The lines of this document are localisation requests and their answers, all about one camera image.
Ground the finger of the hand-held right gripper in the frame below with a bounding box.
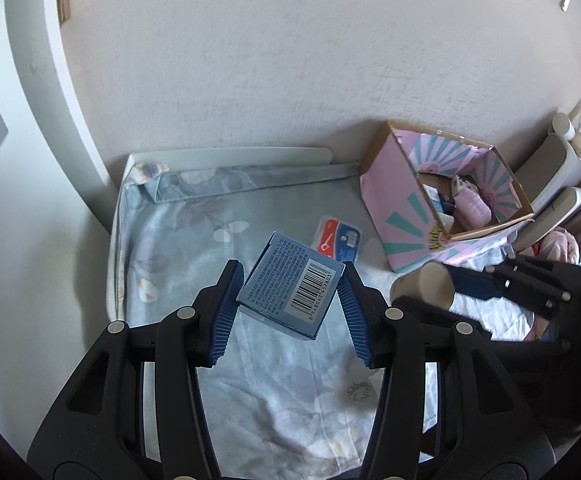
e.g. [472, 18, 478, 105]
[445, 255, 581, 321]
[393, 296, 571, 361]

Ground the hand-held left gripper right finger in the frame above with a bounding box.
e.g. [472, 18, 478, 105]
[337, 261, 556, 480]

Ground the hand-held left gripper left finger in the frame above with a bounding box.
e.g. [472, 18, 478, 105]
[26, 259, 246, 480]

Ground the tan cardboard tube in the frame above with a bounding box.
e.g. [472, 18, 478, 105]
[390, 262, 457, 311]

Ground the small blue box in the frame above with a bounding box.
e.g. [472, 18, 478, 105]
[235, 231, 347, 341]

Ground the white blue slim box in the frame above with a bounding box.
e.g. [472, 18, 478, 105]
[423, 185, 446, 216]

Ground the white patterned sock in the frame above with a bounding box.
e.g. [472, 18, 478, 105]
[450, 175, 478, 198]

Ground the pink teal printed cardboard box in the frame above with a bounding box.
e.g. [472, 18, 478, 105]
[359, 119, 535, 273]

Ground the red blue floss packet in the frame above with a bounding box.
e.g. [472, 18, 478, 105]
[311, 215, 363, 263]

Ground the pale blue floral bedsheet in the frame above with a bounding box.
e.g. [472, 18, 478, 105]
[110, 162, 536, 476]

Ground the white cylinder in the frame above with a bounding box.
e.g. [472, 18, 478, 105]
[550, 112, 578, 138]

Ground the white door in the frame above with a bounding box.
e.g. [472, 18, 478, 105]
[0, 0, 116, 411]

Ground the white door frame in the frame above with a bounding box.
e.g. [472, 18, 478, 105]
[3, 0, 112, 233]

